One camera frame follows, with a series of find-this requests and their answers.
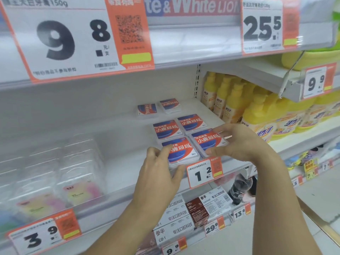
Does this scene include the person's left hand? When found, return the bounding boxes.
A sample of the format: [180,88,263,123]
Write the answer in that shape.
[133,145,187,213]

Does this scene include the person's right hand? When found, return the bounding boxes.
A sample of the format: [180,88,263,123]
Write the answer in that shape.
[205,123,272,164]

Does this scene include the small red-blue floss case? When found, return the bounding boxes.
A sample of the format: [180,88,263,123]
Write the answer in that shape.
[161,137,201,168]
[190,128,229,157]

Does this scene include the person's left forearm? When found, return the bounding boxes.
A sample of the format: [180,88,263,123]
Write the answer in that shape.
[85,200,174,255]

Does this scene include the person's right forearm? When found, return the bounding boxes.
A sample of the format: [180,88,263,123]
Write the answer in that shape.
[250,150,322,255]

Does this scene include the white toothpaste box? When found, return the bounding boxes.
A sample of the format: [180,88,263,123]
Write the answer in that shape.
[152,195,188,228]
[152,214,196,246]

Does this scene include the dark soda bottle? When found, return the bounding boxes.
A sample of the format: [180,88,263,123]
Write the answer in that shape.
[228,174,253,205]

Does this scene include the group of red-blue floss boxes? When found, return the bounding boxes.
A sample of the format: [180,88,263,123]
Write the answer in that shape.
[137,98,210,140]

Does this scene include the brown-white toothpaste box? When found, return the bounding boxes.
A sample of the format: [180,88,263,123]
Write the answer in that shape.
[185,186,233,219]

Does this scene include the brown toothpaste box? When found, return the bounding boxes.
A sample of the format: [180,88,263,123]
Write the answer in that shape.
[190,206,211,228]

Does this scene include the row of yellow detergent bottles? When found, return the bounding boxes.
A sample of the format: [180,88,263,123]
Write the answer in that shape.
[201,72,340,143]

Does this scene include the white metal shelf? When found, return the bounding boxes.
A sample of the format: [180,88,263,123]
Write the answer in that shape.
[0,0,340,91]
[200,53,340,103]
[268,115,340,160]
[0,98,256,255]

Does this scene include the white perforated shelf upright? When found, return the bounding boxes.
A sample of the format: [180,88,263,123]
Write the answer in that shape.
[194,64,201,99]

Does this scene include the dark pink packet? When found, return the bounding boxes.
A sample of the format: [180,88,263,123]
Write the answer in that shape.
[135,237,158,255]

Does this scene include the colourful snack packets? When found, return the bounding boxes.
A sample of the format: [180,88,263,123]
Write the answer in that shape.
[284,143,340,169]

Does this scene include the yellow price tag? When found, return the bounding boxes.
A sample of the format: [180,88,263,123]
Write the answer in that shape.
[303,159,319,181]

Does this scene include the stack of clear plastic packs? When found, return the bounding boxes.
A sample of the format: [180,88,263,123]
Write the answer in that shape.
[0,133,107,234]

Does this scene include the yellow-green plastic tub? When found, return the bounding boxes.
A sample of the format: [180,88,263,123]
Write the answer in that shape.
[281,49,340,71]

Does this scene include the blue-red shelf banner strip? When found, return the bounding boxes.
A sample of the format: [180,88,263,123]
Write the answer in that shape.
[144,0,243,17]

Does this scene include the white cable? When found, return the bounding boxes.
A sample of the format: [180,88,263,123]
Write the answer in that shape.
[278,51,305,99]

